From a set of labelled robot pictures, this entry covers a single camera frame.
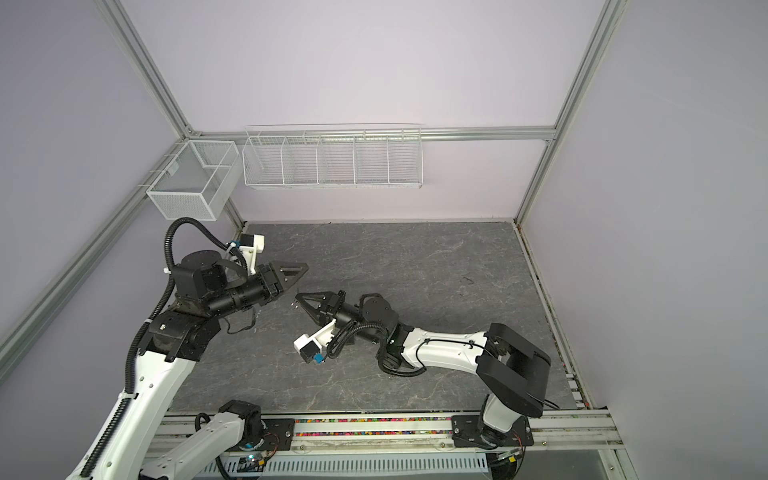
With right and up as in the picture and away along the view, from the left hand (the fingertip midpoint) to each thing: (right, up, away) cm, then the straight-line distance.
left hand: (304, 275), depth 63 cm
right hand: (0, -3, +1) cm, 3 cm away
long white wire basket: (+15, +39, +41) cm, 58 cm away
